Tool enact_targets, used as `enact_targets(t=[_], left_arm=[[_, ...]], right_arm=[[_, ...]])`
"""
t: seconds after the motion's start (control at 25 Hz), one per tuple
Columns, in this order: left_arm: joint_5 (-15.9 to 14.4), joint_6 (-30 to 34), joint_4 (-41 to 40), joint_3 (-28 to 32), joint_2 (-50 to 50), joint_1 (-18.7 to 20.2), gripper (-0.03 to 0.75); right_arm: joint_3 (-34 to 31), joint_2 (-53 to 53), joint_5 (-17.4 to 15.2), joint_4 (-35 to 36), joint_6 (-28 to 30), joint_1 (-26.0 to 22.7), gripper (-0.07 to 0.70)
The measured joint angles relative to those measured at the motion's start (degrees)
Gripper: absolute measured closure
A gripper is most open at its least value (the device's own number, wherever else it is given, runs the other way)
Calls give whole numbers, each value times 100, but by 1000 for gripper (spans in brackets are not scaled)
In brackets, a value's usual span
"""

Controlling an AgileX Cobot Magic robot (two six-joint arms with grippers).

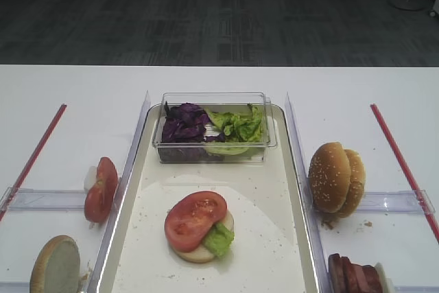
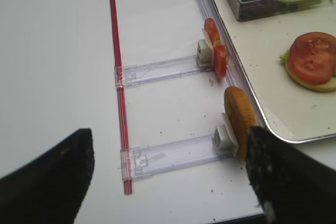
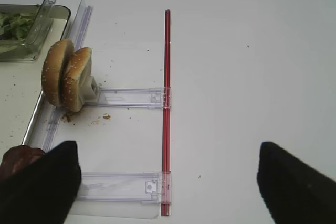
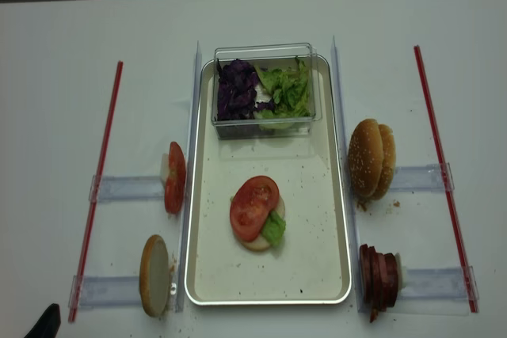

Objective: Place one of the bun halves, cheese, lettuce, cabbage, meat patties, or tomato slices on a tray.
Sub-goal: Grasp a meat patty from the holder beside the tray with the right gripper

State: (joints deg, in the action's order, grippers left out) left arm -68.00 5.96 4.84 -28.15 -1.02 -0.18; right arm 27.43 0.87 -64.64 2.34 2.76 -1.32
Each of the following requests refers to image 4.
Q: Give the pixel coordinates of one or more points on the red strip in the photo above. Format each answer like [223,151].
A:
[76,288]
[469,280]

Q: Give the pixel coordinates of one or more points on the sesame bun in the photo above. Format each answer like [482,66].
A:
[365,158]
[389,162]

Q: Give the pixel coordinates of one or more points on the clear holder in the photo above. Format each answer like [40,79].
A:
[104,291]
[426,178]
[438,284]
[111,188]

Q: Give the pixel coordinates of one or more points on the standing bun half left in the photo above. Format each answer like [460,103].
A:
[154,276]

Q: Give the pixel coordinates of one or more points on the black object bottom left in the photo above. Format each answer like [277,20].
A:
[48,324]

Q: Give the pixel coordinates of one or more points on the white metal tray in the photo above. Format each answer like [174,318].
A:
[312,263]

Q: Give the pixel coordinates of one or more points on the clear holder upper right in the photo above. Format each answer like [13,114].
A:
[426,178]

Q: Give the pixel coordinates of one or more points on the white stopper block right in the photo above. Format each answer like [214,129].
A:
[401,270]

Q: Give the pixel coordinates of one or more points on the stack of sausage slices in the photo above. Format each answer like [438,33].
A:
[385,282]

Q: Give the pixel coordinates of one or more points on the tomato slice on bun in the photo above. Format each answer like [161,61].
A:
[251,205]

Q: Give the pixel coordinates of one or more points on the clear holder lower right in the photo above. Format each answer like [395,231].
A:
[438,284]

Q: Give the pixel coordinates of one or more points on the standing tomato slice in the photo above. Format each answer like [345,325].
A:
[176,180]

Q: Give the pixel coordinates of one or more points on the clear left long rail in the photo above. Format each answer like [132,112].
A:
[178,303]

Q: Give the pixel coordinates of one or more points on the lettuce leaf on bun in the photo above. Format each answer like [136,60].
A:
[273,229]

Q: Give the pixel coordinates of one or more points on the left red strip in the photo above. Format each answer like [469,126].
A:
[76,288]

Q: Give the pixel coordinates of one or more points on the bottom bun on tray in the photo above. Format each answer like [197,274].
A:
[259,243]

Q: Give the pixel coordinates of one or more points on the clear holder lower left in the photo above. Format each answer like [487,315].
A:
[104,291]

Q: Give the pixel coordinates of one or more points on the sausage meat slice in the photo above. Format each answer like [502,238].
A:
[366,274]

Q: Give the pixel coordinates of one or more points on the clear plastic salad box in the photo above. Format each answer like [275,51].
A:
[268,57]

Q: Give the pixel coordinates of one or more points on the white stopper block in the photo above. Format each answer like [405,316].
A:
[164,169]
[401,270]

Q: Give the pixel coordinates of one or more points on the sesame bun top front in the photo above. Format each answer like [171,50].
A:
[365,158]

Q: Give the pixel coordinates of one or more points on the right red strip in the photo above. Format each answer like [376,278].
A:
[469,280]

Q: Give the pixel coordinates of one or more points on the green lettuce in box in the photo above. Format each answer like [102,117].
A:
[288,90]

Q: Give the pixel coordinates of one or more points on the white stopper block left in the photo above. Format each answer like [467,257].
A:
[164,169]

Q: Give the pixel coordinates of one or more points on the purple cabbage leaves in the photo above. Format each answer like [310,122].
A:
[236,97]

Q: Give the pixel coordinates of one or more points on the sesame bun top rear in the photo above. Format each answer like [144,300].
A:
[389,162]

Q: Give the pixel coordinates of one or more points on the clear holder upper left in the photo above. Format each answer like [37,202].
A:
[111,188]

